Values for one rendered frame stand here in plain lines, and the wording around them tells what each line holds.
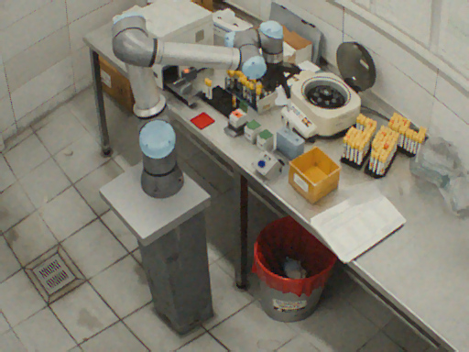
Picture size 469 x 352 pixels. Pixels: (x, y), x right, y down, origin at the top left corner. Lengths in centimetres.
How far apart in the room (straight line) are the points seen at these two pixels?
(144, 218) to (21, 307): 126
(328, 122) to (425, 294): 82
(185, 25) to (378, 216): 108
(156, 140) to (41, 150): 186
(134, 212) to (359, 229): 76
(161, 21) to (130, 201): 79
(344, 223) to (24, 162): 224
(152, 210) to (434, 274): 103
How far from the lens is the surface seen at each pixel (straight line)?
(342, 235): 226
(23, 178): 384
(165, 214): 227
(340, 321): 309
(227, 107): 264
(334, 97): 261
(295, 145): 240
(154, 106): 226
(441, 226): 238
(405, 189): 246
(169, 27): 265
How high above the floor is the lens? 267
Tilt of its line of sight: 48 degrees down
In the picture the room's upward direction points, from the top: 1 degrees counter-clockwise
